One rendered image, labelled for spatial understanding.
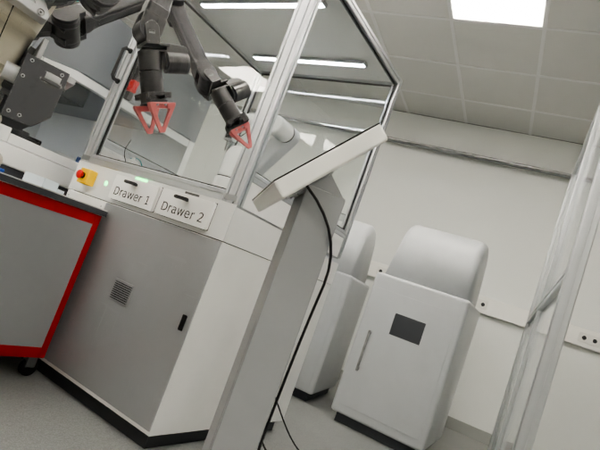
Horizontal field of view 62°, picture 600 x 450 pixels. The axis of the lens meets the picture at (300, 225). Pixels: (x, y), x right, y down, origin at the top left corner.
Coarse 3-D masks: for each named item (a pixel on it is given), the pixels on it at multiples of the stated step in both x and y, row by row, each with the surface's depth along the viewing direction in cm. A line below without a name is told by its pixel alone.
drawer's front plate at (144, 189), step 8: (120, 176) 219; (112, 184) 220; (120, 184) 218; (128, 184) 215; (144, 184) 210; (152, 184) 208; (112, 192) 219; (128, 192) 214; (136, 192) 211; (144, 192) 209; (152, 192) 207; (160, 192) 206; (120, 200) 215; (128, 200) 213; (144, 200) 208; (152, 200) 205; (144, 208) 206; (152, 208) 205
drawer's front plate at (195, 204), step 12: (168, 192) 202; (168, 204) 200; (180, 204) 197; (192, 204) 194; (204, 204) 191; (216, 204) 190; (168, 216) 198; (180, 216) 195; (192, 216) 192; (204, 216) 189; (204, 228) 188
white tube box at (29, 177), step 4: (28, 172) 198; (24, 176) 198; (28, 176) 198; (32, 176) 198; (36, 176) 198; (40, 176) 198; (28, 180) 198; (32, 180) 198; (36, 180) 198; (40, 180) 198; (44, 180) 198; (48, 180) 201; (36, 184) 198; (40, 184) 198; (44, 184) 199; (48, 184) 202; (52, 184) 205; (56, 184) 208; (48, 188) 203; (52, 188) 206; (56, 188) 210
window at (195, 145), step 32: (192, 0) 234; (224, 0) 223; (256, 0) 213; (288, 0) 204; (224, 32) 217; (256, 32) 208; (224, 64) 212; (256, 64) 203; (128, 96) 238; (192, 96) 216; (256, 96) 198; (128, 128) 232; (192, 128) 211; (224, 128) 202; (128, 160) 225; (160, 160) 215; (192, 160) 205; (224, 160) 197
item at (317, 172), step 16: (352, 144) 123; (368, 144) 124; (320, 160) 121; (336, 160) 122; (352, 160) 129; (288, 176) 119; (304, 176) 120; (320, 176) 121; (272, 192) 127; (288, 192) 119; (336, 192) 141; (256, 208) 168
